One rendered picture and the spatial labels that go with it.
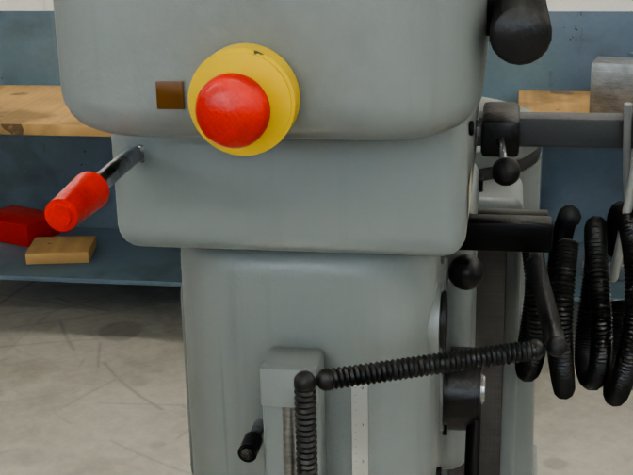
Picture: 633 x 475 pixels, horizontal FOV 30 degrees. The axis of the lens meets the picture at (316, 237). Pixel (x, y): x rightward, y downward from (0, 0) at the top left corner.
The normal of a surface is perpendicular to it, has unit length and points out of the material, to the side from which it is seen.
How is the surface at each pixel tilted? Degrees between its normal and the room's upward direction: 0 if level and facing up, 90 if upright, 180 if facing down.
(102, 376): 0
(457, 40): 90
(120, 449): 0
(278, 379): 90
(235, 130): 94
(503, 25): 90
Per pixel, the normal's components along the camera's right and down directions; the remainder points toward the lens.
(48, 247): -0.02, -0.95
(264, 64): -0.15, 0.32
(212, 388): -0.60, 0.26
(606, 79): -0.36, 0.30
